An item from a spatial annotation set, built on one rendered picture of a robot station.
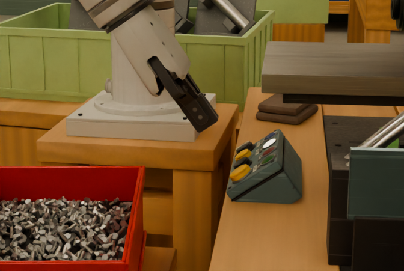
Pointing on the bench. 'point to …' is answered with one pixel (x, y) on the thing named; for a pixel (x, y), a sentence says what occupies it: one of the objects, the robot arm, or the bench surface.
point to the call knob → (244, 146)
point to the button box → (269, 175)
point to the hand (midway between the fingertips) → (200, 113)
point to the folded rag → (284, 110)
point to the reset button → (243, 154)
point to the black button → (241, 162)
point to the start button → (240, 172)
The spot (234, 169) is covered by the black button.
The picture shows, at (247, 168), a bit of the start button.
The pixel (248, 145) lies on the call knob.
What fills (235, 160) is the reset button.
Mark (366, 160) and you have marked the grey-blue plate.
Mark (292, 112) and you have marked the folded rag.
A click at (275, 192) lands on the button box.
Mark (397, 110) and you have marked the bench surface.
